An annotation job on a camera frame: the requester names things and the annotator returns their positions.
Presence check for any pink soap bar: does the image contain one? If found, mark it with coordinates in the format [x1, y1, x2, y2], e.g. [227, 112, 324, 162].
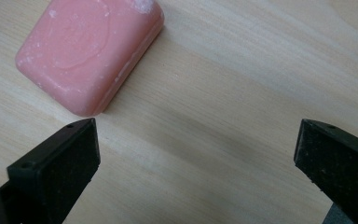
[14, 0, 166, 118]

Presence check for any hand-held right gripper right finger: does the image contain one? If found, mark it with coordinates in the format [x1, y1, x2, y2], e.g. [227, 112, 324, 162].
[293, 119, 358, 224]

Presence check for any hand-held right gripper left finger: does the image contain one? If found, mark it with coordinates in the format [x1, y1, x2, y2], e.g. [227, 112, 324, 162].
[0, 117, 102, 224]

